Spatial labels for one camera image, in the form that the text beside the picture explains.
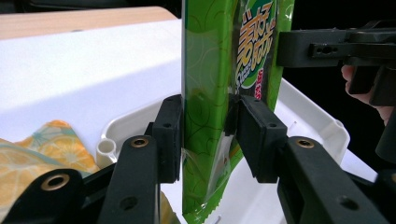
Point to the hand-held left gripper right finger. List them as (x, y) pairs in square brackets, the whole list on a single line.
[(311, 180)]

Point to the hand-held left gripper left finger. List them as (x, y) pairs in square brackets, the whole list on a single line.
[(137, 180)]

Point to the white plastic tray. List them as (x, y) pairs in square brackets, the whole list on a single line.
[(311, 121)]

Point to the green snack packet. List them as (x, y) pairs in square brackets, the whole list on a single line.
[(208, 62)]

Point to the white table cover sheet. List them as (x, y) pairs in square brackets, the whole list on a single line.
[(77, 77)]

